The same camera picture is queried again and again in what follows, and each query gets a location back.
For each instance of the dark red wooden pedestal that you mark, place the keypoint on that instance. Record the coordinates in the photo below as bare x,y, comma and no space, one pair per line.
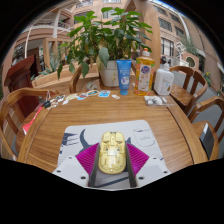
20,80

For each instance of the blue squeeze tube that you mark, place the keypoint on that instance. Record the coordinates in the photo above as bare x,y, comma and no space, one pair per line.
124,76

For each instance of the white sculpture on pedestal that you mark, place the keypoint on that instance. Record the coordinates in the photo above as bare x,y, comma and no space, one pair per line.
180,53

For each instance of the black notebook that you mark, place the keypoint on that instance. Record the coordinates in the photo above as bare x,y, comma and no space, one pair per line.
206,140

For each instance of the yellow computer mouse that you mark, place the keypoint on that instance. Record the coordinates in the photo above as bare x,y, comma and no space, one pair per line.
112,153

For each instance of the blue-rimmed oval sticker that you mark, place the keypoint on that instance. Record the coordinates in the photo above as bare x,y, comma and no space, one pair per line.
93,92
82,96

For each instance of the small white sticker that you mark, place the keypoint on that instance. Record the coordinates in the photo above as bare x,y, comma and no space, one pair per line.
115,96

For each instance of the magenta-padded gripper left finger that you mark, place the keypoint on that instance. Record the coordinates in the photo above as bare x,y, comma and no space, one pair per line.
71,171

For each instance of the yellow dish soap bottle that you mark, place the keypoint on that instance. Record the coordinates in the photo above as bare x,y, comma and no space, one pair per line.
144,75

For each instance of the beige sticker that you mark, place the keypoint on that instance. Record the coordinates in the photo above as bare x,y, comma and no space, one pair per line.
71,97

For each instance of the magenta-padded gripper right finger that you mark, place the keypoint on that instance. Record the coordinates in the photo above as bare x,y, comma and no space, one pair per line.
151,170

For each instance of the white key charm bundle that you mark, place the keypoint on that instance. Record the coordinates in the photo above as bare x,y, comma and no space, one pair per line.
58,99

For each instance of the wooden planter box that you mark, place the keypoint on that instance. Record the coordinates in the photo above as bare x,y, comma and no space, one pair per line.
50,80

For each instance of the green plant in white pot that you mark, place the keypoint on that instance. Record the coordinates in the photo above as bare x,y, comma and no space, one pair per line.
106,36

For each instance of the small clear plastic bag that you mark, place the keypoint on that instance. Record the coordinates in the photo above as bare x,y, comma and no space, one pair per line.
155,100

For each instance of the grey cat-print mouse pad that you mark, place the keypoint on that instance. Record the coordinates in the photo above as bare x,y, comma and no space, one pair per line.
83,135

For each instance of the spiky green agave plant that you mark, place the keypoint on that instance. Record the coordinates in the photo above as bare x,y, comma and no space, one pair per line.
50,66

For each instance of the yellow flower potted plant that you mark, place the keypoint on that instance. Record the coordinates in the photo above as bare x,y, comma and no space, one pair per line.
208,79

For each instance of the small black round object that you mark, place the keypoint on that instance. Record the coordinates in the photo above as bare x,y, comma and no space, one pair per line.
47,104

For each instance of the light blue sticker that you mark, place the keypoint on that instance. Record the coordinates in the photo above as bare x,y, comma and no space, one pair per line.
104,93

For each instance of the white pump bottle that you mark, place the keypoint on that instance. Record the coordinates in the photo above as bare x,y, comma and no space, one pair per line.
163,80

